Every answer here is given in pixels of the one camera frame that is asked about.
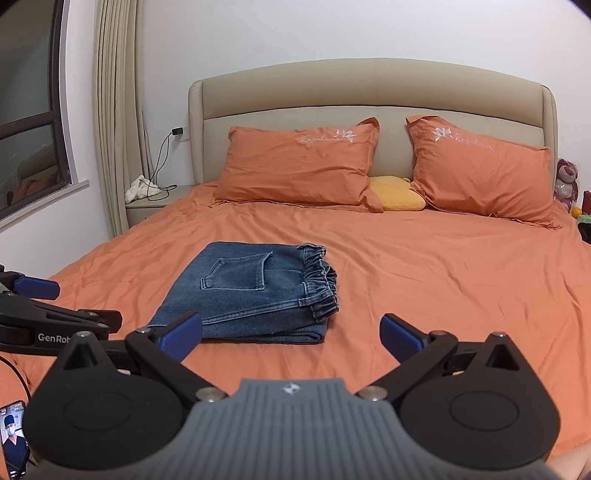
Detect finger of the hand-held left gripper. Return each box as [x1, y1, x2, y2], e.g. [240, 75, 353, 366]
[0, 295, 123, 334]
[0, 265, 61, 302]

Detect yellow cushion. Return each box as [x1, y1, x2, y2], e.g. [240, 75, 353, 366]
[368, 175, 428, 212]

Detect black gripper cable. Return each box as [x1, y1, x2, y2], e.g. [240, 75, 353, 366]
[0, 354, 34, 398]

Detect white crumpled cloth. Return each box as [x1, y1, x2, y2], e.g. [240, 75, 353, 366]
[124, 175, 162, 203]

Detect orange bed sheet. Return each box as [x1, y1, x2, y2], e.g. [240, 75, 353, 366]
[0, 181, 591, 468]

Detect person's bare leg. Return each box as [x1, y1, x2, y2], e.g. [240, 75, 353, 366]
[549, 444, 591, 480]

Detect beige padded bed headboard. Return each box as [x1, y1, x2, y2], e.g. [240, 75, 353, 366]
[187, 57, 560, 205]

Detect smartphone with lit screen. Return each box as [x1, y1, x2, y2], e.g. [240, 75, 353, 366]
[0, 399, 31, 474]

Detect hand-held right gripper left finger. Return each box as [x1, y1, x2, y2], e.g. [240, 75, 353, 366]
[50, 311, 227, 407]

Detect dark framed window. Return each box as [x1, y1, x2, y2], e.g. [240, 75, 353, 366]
[0, 0, 77, 214]

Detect blue denim pants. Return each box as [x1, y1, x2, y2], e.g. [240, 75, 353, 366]
[147, 242, 341, 346]

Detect beige curtain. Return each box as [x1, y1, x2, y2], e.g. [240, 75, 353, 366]
[92, 0, 156, 241]

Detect beige nightstand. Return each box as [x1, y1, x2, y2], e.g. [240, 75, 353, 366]
[125, 184, 198, 230]

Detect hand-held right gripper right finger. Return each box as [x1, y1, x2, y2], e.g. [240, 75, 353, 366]
[358, 313, 533, 402]

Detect pink plush toy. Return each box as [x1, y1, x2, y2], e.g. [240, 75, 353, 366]
[553, 157, 581, 204]

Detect orange embroidered pillow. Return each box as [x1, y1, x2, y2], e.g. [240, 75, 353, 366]
[213, 116, 385, 214]
[405, 114, 562, 230]

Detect black charger cable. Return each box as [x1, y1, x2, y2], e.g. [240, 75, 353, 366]
[145, 131, 179, 195]

